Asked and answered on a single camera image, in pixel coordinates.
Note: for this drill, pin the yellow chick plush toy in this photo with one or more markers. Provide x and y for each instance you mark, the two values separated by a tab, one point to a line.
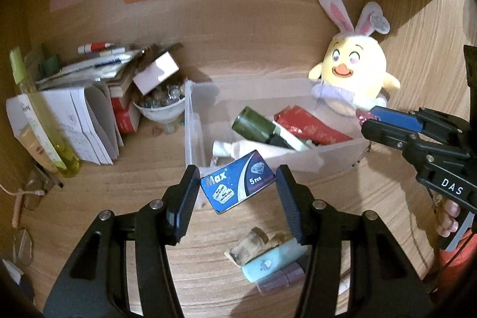
357	61

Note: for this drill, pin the yellow-green spray bottle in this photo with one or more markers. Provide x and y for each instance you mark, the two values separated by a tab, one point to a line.
56	139

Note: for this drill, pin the clear plastic storage bin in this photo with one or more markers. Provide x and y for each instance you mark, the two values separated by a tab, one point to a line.
193	139

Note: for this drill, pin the red foil packet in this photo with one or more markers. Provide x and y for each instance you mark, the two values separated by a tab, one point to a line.
316	128

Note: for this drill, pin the white pen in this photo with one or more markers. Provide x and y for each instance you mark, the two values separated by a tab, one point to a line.
111	61

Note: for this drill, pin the person's right hand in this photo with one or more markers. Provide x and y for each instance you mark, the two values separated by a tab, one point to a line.
449	217

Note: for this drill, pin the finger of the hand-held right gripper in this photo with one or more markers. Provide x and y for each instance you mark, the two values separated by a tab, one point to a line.
387	137
395	118

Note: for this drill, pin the beige sunscreen tube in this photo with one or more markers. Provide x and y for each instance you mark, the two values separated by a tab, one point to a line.
35	148

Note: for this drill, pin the small blue box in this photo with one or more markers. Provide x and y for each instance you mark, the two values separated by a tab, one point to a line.
238	184

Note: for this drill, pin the person's right forearm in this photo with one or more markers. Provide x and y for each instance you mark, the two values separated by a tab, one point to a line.
458	284

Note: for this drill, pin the red and white marker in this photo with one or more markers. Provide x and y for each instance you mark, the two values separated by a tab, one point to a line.
95	47

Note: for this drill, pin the dark green object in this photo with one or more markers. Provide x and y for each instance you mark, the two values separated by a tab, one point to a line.
50	66

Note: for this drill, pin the thin frame eyeglasses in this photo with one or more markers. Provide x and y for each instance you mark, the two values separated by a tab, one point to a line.
48	184
22	247

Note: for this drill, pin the small white cardboard box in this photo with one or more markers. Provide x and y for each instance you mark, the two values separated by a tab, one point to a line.
156	72

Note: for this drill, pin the light teal tube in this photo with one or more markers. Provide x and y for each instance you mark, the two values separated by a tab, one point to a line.
270	262

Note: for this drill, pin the pale pink cream tube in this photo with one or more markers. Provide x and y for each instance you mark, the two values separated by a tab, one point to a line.
242	148

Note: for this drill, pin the white folded paper leaflet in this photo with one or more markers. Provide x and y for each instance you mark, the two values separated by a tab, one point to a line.
85	124

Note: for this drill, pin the white bowl of glass beads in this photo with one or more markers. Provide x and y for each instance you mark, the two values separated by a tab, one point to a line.
160	113

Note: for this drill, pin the small corked glass vial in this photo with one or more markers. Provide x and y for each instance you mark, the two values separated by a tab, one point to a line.
242	251

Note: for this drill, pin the dark green glass bottle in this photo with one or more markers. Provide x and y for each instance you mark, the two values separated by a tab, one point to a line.
253	126

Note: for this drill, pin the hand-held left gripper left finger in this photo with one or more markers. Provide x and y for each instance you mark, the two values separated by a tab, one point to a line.
182	202

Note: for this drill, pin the stack of printed papers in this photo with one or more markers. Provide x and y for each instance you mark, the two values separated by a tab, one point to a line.
82	70

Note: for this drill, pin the red cardboard box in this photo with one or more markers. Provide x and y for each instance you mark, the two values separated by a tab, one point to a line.
119	103
128	122

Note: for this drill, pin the pale purple small box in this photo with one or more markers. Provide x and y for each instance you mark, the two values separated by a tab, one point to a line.
279	280

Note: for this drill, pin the loose glass beads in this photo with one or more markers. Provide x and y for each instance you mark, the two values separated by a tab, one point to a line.
167	128

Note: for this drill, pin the pink plastic hair clip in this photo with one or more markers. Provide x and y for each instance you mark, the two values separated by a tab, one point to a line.
362	114

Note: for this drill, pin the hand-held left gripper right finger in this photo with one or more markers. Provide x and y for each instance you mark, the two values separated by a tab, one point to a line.
290	204

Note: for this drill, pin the pale wooden stick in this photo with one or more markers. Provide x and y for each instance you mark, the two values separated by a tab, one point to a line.
16	210

